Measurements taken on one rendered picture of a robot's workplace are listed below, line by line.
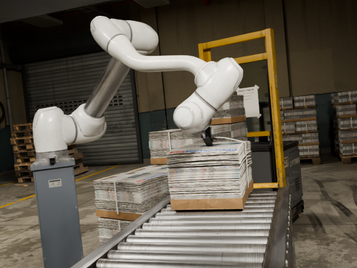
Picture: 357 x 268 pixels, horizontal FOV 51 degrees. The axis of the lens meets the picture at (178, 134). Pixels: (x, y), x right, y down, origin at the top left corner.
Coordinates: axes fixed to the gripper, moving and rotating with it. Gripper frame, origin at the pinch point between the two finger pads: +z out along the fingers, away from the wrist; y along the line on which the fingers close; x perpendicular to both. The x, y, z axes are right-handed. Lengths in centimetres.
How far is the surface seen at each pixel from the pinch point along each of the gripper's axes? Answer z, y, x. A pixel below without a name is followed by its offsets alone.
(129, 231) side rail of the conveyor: -40, 37, -22
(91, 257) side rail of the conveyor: -63, 39, -23
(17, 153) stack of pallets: 521, 2, -552
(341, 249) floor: 163, 98, 61
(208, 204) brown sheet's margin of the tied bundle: -16.7, 32.3, 0.4
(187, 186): -17.0, 25.4, -7.6
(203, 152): -19.7, 12.3, 0.5
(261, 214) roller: -20.3, 35.3, 20.2
